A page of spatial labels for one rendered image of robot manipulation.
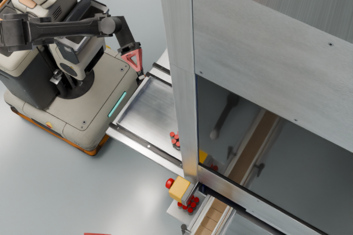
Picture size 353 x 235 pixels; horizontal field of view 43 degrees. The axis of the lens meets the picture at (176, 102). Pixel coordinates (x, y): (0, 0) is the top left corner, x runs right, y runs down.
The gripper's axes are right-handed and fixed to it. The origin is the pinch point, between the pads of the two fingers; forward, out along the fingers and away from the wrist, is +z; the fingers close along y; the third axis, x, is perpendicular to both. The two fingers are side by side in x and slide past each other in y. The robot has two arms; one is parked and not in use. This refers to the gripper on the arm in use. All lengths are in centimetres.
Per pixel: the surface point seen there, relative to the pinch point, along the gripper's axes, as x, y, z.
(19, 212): 123, 76, 45
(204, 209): -1, 2, 58
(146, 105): 11.2, 28.7, 14.3
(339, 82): -51, -86, 18
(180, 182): 2.1, -3.1, 43.7
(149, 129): 12.6, 22.5, 24.1
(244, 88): -36, -71, 15
